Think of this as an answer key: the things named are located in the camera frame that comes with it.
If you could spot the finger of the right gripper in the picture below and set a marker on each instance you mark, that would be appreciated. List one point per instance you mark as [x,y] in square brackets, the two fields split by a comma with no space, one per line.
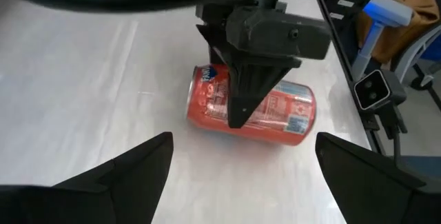
[251,86]

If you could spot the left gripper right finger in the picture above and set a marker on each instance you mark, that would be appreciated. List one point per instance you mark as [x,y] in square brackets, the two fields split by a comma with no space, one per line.
[365,189]

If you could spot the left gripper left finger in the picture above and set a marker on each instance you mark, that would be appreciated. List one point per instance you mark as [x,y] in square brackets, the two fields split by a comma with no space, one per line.
[138,189]

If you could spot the red Fanta can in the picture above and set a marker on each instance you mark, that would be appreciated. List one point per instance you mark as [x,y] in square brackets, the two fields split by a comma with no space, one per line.
[275,117]

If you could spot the black drawer unit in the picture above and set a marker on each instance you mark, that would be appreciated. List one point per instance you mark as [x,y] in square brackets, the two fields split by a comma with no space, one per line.
[355,0]

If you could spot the grey office chair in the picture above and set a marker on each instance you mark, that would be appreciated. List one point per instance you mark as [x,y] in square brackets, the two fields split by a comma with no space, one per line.
[386,12]

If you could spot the brown bag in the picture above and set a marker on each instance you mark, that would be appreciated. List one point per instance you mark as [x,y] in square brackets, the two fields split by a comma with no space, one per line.
[406,34]

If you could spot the black aluminium table frame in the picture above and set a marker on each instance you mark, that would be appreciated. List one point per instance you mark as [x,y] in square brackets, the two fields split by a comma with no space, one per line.
[339,45]

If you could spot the black table-level camera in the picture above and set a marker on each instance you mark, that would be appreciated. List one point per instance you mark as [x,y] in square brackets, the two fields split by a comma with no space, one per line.
[373,89]

